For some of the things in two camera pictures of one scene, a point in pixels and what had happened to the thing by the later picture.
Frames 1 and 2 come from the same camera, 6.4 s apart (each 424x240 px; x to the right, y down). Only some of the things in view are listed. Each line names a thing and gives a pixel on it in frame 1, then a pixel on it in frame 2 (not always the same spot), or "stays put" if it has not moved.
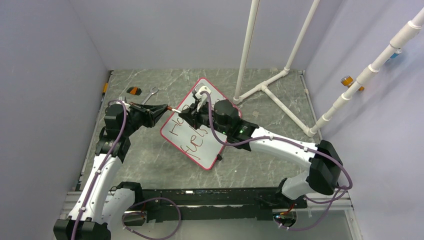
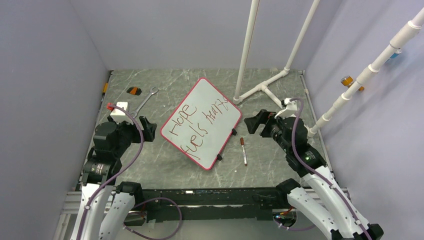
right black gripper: [192, 115] → [253, 123]
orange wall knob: [347, 80] stays put
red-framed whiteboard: [202, 144] stays put
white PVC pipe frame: [417, 21] stays put
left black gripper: [152, 114] → [147, 134]
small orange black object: [134, 90] stays put
